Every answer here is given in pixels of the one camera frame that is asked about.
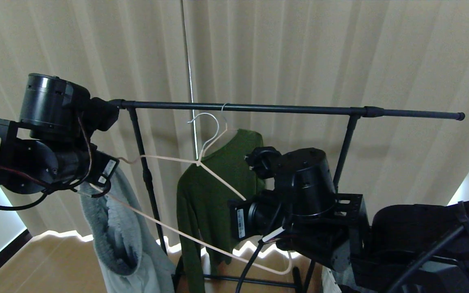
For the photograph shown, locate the black clothes rack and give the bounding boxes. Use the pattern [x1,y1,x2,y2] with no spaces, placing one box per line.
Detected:
[110,100,465,293]

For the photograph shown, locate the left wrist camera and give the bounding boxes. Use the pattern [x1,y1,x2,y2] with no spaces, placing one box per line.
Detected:
[84,97,120,131]

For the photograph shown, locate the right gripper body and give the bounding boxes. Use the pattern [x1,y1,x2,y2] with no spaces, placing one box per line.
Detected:
[229,190,296,241]

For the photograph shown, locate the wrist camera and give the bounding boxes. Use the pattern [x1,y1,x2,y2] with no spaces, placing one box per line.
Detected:
[84,97,120,131]
[245,146,283,179]

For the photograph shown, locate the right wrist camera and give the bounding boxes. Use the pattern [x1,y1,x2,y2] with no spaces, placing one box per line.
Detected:
[245,146,283,179]

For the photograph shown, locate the pale grey shorts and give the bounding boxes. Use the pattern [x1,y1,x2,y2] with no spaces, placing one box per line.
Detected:
[79,165,176,293]

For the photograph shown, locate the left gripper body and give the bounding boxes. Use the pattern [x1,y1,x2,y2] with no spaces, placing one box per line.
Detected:
[51,147,120,188]

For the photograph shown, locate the green long-sleeved shirt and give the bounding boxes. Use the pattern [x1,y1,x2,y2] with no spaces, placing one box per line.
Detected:
[176,129,265,293]

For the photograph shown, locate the black cable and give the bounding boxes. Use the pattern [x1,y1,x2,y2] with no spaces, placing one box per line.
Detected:
[0,189,52,211]
[234,238,270,293]

